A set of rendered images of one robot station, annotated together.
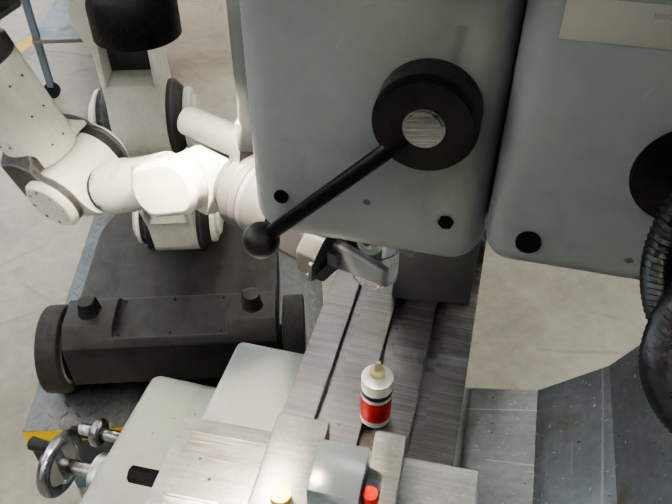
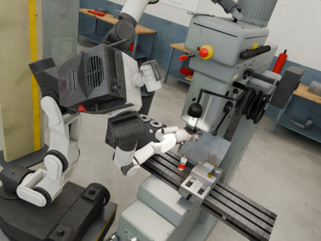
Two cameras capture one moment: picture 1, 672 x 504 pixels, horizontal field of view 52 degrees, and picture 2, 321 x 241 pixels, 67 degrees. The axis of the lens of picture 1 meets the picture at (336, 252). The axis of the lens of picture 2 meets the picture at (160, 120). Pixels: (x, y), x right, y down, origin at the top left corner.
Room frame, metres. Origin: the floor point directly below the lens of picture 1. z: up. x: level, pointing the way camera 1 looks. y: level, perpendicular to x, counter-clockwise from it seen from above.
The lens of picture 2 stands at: (0.43, 1.29, 1.98)
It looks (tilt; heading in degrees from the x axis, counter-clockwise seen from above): 29 degrees down; 284
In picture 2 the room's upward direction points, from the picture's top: 14 degrees clockwise
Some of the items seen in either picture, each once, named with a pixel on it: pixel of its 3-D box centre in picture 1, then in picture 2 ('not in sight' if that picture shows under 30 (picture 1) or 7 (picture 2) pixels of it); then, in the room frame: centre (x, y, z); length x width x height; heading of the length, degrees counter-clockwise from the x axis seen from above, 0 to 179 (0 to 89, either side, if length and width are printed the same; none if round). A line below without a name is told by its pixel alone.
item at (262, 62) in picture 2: not in sight; (246, 57); (0.39, -0.52, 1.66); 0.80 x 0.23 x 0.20; 75
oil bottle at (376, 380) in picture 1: (376, 390); (183, 162); (0.54, -0.05, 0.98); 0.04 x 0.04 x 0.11
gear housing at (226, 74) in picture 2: not in sight; (223, 62); (0.51, -0.08, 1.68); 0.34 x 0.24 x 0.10; 75
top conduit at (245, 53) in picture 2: not in sight; (256, 51); (0.37, -0.04, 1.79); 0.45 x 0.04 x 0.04; 75
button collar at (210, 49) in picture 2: not in sight; (206, 52); (0.58, 0.18, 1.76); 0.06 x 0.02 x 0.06; 165
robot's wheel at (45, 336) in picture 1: (61, 348); not in sight; (1.03, 0.62, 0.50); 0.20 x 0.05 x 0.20; 4
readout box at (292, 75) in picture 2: not in sight; (288, 87); (0.12, -0.25, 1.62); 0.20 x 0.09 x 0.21; 75
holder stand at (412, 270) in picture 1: (437, 208); (147, 132); (0.86, -0.16, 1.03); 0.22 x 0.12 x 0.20; 173
